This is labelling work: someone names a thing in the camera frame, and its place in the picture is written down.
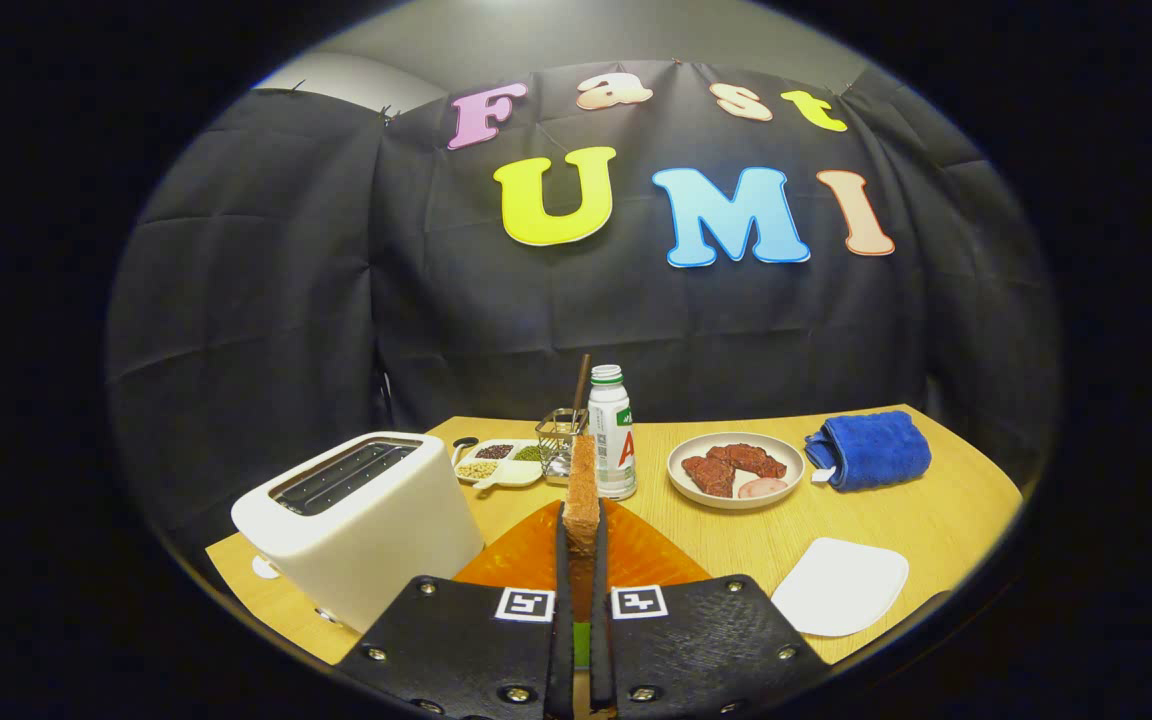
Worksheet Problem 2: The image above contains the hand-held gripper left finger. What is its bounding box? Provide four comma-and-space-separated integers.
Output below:
336, 500, 577, 720

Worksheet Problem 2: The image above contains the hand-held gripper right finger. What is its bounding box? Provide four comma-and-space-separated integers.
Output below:
591, 498, 830, 720

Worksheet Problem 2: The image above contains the toasted bread slice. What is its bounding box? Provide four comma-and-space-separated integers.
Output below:
563, 434, 603, 621

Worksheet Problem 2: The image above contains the beige round plate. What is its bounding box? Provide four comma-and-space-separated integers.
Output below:
667, 432, 806, 511

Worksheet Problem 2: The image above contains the white toaster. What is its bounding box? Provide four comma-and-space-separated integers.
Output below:
231, 431, 486, 634

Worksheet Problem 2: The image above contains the white square plate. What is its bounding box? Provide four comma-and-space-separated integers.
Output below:
771, 537, 910, 638

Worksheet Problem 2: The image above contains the small dark red meat slice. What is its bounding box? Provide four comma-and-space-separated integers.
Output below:
681, 455, 737, 499

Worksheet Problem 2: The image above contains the white divided condiment dish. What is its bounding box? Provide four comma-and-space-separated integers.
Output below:
454, 438, 545, 490

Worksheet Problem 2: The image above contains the long dark red meat slice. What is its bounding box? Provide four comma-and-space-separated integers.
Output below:
706, 443, 788, 479

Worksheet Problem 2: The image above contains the white bottle green cap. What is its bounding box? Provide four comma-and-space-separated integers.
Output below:
587, 365, 638, 501

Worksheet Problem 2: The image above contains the blue towel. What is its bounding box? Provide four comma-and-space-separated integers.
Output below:
804, 410, 933, 493

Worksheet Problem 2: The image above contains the black backdrop cloth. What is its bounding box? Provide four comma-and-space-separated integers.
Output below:
104, 60, 1059, 561

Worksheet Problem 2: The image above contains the metal wire holder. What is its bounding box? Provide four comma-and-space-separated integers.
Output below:
536, 408, 589, 486

